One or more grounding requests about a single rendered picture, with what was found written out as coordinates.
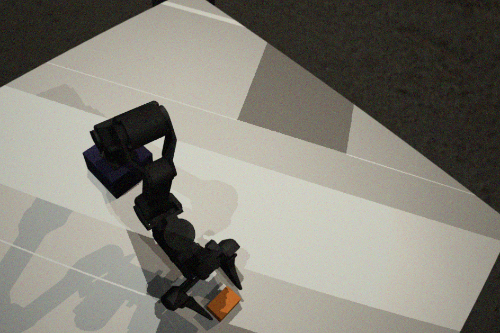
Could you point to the orange block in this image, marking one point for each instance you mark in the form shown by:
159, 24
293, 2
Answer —
223, 303

